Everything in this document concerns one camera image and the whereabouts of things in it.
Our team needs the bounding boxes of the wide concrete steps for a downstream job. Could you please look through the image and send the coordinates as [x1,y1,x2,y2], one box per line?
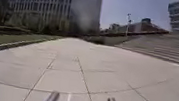
[114,24,179,69]

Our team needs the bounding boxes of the low green hedge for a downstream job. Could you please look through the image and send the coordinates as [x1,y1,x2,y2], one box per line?
[0,23,34,41]

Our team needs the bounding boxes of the concrete kerb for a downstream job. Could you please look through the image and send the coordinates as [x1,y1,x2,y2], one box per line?
[0,28,63,69]

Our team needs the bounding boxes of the row of small trees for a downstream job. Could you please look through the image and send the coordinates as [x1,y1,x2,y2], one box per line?
[0,7,73,38]

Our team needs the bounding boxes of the lamp post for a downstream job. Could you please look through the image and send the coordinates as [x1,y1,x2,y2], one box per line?
[123,12,133,37]

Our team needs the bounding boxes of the pale concrete slab plaza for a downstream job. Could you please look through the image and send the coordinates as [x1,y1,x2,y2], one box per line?
[0,27,179,101]

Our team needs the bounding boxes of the low brown building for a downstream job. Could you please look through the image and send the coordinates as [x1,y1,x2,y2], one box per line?
[100,11,170,43]

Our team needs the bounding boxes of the large curved grey building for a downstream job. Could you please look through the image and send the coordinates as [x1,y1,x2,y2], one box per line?
[0,0,105,42]

